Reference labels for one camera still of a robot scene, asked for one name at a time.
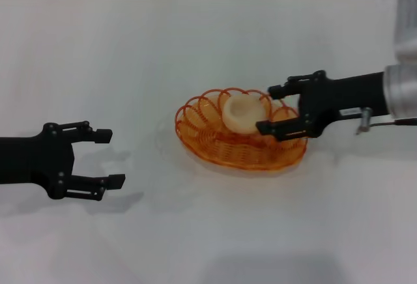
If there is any silver right wrist clamp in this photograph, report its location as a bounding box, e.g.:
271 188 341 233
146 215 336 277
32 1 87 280
355 107 375 135

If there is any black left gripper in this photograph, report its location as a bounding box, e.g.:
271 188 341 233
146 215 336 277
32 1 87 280
0 120 126 202

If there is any cream hollow bread bun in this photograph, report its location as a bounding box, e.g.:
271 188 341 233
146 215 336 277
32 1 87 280
222 93 269 134

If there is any thin dark wrist cable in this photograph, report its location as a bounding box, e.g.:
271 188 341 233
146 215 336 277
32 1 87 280
371 117 417 126

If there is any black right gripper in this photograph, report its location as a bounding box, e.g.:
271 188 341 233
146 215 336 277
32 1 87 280
255 70 388 143

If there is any orange woven plastic basket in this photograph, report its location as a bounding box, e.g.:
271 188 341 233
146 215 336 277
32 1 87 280
175 86 309 172

